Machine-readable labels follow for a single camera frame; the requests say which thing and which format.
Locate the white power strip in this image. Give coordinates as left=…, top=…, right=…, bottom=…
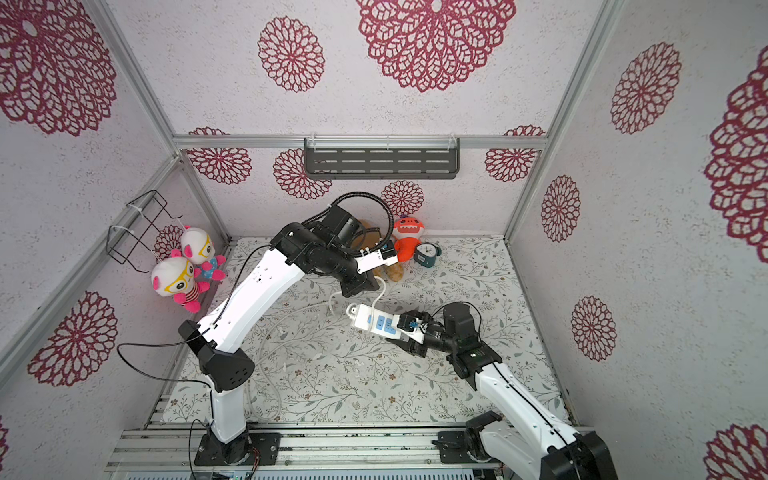
left=346, top=304, right=405, bottom=340

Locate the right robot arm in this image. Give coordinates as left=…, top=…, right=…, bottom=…
left=373, top=302, right=618, bottom=479

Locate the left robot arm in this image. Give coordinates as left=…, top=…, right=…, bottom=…
left=179, top=218, right=397, bottom=466

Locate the brown plush toy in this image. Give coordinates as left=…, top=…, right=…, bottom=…
left=350, top=218, right=407, bottom=283

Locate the teal alarm clock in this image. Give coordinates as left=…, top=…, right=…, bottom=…
left=413, top=242, right=442, bottom=268

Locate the red shark plush toy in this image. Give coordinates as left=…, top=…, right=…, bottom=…
left=393, top=217, right=425, bottom=263

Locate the upper pink white plush doll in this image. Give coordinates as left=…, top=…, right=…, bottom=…
left=180, top=226, right=227, bottom=282

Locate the pink white plush doll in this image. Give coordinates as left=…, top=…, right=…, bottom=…
left=180, top=226, right=227, bottom=282
left=150, top=249, right=203, bottom=314

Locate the lower pink white plush doll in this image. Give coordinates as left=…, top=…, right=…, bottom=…
left=150, top=249, right=203, bottom=314

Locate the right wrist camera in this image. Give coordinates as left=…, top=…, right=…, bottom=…
left=398, top=314, right=431, bottom=333

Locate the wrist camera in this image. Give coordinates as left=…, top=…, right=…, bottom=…
left=398, top=314, right=431, bottom=333
left=356, top=240, right=399, bottom=274

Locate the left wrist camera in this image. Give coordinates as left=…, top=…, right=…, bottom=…
left=356, top=240, right=399, bottom=274

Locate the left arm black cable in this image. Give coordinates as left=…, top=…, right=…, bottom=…
left=115, top=191, right=396, bottom=480

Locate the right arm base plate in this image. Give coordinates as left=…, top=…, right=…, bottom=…
left=431, top=430, right=497, bottom=464

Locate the grey wall shelf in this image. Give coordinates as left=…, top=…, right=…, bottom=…
left=303, top=137, right=460, bottom=180

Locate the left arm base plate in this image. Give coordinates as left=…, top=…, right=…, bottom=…
left=193, top=432, right=282, bottom=467

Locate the black wire basket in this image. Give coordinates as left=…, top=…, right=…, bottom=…
left=104, top=189, right=183, bottom=274

